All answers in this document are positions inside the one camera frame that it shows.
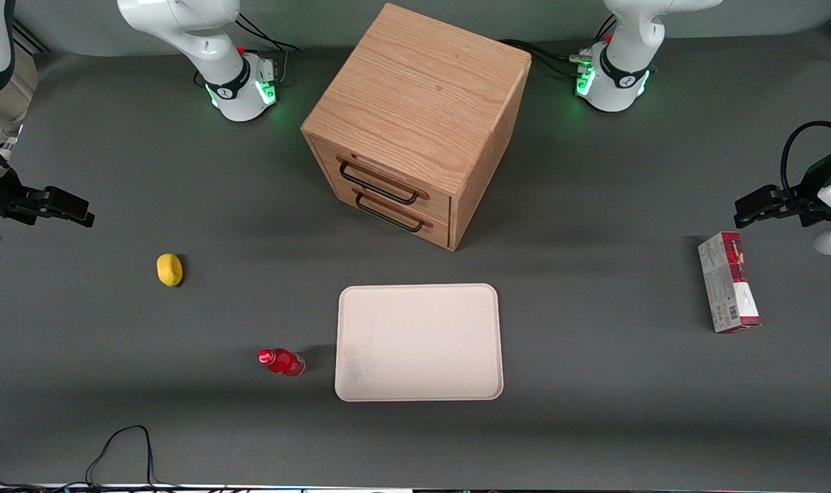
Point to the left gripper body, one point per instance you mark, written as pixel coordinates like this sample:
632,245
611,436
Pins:
797,200

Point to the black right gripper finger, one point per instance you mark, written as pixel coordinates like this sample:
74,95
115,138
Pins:
70,202
53,213

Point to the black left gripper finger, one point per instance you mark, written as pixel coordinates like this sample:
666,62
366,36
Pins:
768,195
764,211

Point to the red coke bottle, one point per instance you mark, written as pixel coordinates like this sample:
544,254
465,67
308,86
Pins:
283,361

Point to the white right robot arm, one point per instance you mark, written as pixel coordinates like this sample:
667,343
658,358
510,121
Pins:
217,61

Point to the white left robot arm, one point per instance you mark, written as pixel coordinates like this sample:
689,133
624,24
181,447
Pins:
621,61

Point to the beige rectangular tray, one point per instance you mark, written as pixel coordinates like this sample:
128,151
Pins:
419,342

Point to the red and white carton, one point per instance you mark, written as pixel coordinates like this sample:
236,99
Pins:
727,284

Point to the yellow lemon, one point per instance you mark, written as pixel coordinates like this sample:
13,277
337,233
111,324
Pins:
170,270

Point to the wooden drawer cabinet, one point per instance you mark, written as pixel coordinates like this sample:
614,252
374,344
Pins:
419,89

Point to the aluminium frame rail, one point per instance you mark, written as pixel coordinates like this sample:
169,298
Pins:
31,38

